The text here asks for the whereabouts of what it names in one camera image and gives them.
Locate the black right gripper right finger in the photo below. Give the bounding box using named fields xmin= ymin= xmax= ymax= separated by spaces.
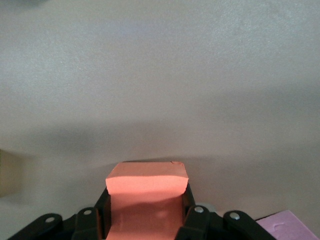
xmin=176 ymin=183 xmax=278 ymax=240

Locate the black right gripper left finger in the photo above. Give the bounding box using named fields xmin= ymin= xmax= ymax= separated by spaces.
xmin=6 ymin=186 xmax=112 ymax=240

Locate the orange foam cube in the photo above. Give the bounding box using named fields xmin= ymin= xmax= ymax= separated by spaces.
xmin=105 ymin=161 xmax=189 ymax=240

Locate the light pink foam cube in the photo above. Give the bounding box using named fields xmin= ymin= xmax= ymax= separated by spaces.
xmin=254 ymin=209 xmax=320 ymax=240

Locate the yellow foam cube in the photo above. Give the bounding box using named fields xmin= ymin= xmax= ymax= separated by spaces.
xmin=0 ymin=149 xmax=22 ymax=199

